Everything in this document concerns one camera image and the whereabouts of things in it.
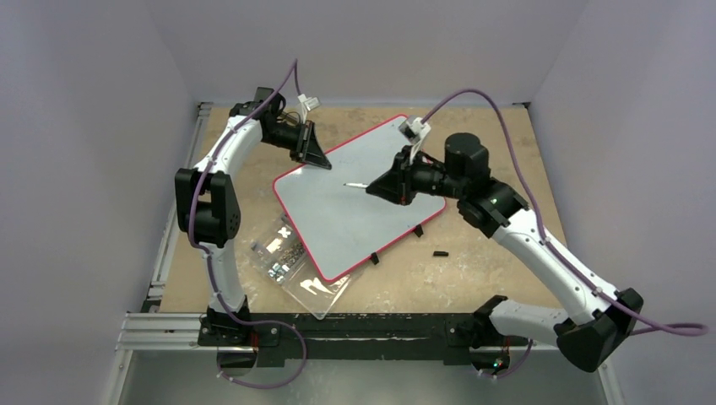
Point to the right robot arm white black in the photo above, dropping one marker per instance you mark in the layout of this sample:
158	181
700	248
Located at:
596	317

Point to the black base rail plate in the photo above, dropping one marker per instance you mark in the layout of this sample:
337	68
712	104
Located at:
451	338

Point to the white black marker pen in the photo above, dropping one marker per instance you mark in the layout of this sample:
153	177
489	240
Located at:
356	185

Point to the clear plastic screw box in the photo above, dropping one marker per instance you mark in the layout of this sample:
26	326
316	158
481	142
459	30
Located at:
280	255

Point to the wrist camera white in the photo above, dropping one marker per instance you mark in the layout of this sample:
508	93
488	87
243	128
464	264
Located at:
416	132
305	105

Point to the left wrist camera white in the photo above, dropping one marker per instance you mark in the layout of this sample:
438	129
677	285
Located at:
305	105

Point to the pink framed whiteboard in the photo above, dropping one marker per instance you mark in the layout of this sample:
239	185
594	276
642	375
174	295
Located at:
343	227

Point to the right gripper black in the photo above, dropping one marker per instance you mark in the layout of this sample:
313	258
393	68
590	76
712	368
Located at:
404	177

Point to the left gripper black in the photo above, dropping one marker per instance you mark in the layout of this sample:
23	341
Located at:
308	149

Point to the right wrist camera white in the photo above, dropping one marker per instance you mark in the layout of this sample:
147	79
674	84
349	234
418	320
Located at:
416	132

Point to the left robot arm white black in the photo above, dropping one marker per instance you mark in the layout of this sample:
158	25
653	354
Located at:
208	210

